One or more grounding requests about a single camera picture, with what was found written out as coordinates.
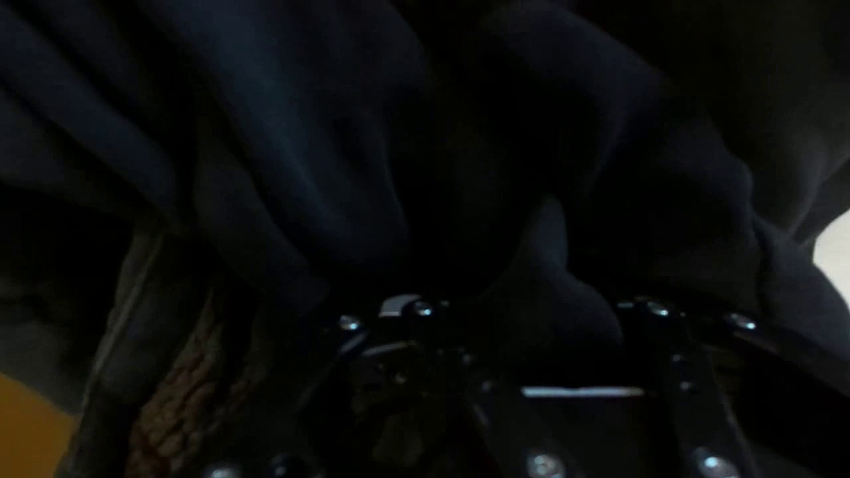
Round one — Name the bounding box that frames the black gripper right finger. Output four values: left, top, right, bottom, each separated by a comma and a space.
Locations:
614, 296, 850, 478

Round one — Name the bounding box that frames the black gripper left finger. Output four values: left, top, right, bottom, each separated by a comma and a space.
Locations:
202, 297, 496, 478

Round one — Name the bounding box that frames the black shirt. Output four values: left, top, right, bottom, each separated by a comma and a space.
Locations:
0, 0, 847, 409

